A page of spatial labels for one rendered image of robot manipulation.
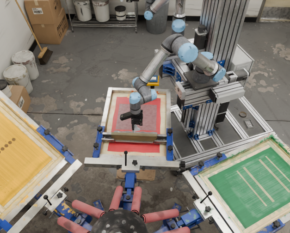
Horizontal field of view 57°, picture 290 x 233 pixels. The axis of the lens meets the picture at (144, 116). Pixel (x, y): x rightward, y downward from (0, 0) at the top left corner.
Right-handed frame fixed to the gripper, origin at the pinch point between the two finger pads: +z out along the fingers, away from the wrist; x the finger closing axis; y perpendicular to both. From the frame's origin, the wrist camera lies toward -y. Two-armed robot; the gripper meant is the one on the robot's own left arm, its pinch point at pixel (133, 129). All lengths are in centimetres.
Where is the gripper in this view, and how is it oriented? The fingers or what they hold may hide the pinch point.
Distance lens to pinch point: 202.5
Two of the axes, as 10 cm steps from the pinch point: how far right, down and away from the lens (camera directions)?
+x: 0.5, -7.5, 6.6
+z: 0.0, 6.7, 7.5
